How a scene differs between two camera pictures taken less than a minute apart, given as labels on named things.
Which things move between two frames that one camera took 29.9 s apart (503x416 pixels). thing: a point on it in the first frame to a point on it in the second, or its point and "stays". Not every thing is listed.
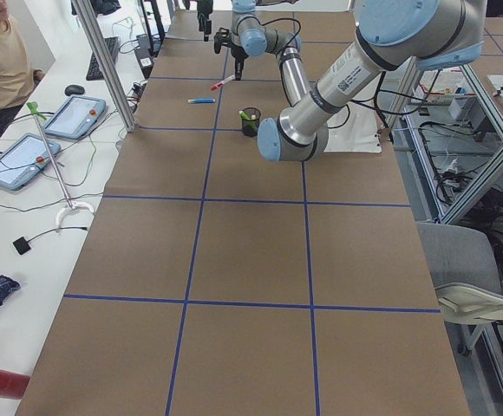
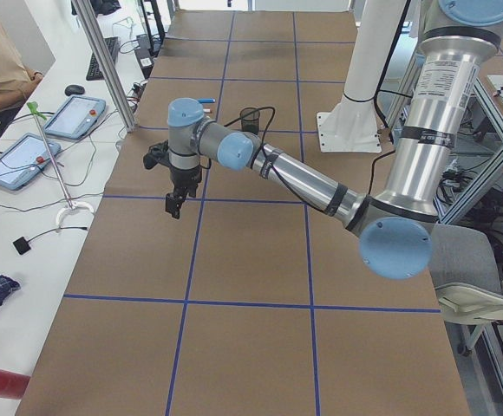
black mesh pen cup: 250,121 stays
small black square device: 22,245 stays
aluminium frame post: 107,66 stays
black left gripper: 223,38 to 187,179
